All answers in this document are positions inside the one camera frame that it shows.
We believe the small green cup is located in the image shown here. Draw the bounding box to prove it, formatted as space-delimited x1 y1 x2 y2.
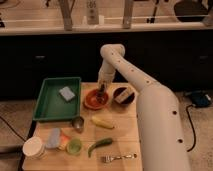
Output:
66 138 82 155

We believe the green plastic tray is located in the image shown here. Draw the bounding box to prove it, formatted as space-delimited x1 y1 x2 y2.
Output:
33 77 81 122

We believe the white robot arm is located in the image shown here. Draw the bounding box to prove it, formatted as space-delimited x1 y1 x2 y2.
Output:
98 44 191 171

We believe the blue grey sponge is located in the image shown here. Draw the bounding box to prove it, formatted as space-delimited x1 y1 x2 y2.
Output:
59 87 75 101

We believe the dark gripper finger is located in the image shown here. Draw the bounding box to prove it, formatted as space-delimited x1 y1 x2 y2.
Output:
102 84 106 96
97 84 102 97

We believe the orange yellow toy fruit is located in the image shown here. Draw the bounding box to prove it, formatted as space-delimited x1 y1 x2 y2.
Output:
59 133 69 150

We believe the dark brown bowl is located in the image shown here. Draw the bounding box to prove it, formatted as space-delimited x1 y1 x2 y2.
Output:
113 87 135 106

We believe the small metal cup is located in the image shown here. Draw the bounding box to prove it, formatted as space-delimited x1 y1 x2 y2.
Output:
71 116 84 133

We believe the grey blue cloth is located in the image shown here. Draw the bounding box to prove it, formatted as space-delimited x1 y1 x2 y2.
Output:
45 128 60 149

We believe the silver fork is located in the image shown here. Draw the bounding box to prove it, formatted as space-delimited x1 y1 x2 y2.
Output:
100 154 137 163

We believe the green chili pepper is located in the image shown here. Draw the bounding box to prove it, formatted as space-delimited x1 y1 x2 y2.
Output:
88 138 113 158

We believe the red bowl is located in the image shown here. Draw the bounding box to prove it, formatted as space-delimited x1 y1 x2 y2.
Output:
83 89 109 110

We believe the blue black device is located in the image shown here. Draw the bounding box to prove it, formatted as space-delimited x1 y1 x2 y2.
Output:
190 92 212 108

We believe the yellow banana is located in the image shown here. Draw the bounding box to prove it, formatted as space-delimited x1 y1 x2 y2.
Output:
91 116 114 129

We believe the black cable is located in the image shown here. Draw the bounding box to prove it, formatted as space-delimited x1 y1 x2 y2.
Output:
185 103 198 153

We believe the tan sponge block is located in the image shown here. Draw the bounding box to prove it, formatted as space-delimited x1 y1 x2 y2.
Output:
115 89 129 103

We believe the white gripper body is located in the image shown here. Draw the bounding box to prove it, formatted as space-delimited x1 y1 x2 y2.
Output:
98 69 113 84

